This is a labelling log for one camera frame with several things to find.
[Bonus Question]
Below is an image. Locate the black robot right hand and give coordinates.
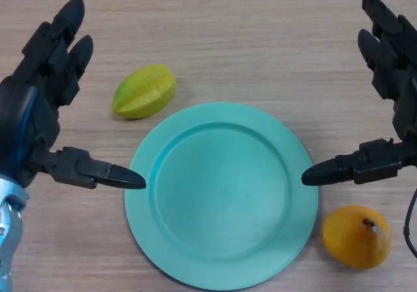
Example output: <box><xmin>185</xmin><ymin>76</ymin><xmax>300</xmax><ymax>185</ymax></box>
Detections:
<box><xmin>301</xmin><ymin>0</ymin><xmax>417</xmax><ymax>187</ymax></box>

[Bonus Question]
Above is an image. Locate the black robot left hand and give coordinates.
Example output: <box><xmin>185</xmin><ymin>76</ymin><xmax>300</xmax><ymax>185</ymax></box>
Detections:
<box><xmin>0</xmin><ymin>0</ymin><xmax>147</xmax><ymax>191</ymax></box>

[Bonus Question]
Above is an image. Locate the yellow green starfruit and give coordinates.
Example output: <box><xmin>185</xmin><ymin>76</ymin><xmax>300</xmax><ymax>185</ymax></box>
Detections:
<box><xmin>111</xmin><ymin>63</ymin><xmax>177</xmax><ymax>120</ymax></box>

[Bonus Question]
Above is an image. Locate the teal round plate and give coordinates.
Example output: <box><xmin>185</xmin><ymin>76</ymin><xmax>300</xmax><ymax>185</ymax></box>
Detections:
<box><xmin>124</xmin><ymin>102</ymin><xmax>319</xmax><ymax>282</ymax></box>

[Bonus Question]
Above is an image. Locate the orange yellow pear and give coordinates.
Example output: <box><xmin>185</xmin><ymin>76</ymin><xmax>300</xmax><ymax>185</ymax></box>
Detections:
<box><xmin>322</xmin><ymin>205</ymin><xmax>393</xmax><ymax>270</ymax></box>

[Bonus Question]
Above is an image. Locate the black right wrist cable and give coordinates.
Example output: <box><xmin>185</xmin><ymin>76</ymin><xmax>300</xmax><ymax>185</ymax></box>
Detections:
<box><xmin>403</xmin><ymin>187</ymin><xmax>417</xmax><ymax>257</ymax></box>

